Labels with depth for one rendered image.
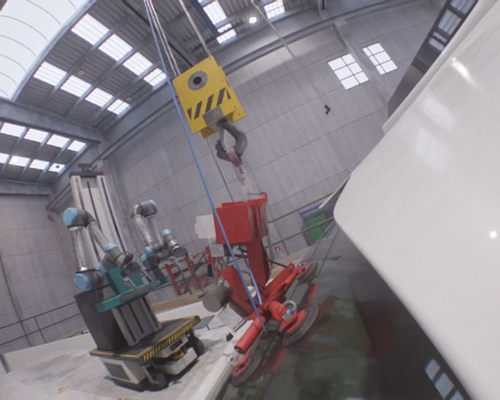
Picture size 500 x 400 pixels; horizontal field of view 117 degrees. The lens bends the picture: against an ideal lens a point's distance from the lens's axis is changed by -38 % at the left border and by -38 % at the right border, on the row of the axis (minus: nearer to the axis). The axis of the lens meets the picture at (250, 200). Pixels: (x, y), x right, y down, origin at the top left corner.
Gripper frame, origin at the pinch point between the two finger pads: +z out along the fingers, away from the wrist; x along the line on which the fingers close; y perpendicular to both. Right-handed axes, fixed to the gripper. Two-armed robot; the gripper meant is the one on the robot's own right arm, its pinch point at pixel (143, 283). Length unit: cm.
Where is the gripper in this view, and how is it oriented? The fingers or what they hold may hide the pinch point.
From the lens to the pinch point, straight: 147.0
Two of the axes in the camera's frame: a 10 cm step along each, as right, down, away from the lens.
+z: 7.5, 6.5, -1.0
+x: -2.5, 1.3, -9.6
